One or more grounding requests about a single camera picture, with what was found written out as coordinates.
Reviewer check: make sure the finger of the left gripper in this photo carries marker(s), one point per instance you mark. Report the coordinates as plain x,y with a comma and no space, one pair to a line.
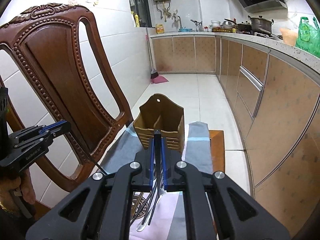
58,133
60,125

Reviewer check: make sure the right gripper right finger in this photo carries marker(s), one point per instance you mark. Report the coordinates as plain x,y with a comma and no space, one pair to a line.
174,182

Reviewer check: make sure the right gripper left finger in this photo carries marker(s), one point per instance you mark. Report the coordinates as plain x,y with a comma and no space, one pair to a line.
143,181

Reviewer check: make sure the silver spoon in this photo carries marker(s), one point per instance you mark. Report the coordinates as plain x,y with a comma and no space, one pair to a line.
141,226

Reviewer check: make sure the black chopstick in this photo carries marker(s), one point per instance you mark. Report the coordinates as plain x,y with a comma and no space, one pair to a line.
158,161

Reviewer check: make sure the kitchen counter cabinets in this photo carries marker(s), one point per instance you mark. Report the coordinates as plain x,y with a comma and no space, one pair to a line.
273,92

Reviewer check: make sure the left hand gloved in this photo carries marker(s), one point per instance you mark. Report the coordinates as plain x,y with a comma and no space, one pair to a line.
12,189

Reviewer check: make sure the carved wooden chair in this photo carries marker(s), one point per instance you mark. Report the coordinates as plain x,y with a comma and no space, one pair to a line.
44,43

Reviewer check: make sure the wooden utensil holder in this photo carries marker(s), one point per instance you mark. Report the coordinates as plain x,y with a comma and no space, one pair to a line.
160,113

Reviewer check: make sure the pink dustpan with broom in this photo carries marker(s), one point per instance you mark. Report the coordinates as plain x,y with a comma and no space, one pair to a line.
154,75

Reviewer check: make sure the yellow bottle on sill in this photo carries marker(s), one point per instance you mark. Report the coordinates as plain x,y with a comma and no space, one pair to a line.
137,20

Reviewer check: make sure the yellow box on counter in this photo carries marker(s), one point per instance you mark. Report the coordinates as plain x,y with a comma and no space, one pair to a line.
159,28

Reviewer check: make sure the black wok pan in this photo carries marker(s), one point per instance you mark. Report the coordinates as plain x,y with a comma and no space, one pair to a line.
243,26

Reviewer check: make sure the dark cooking pot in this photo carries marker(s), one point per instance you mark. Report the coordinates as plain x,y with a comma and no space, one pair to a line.
261,25

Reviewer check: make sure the green plastic bag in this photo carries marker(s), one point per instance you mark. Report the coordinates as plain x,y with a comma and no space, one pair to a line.
308,36

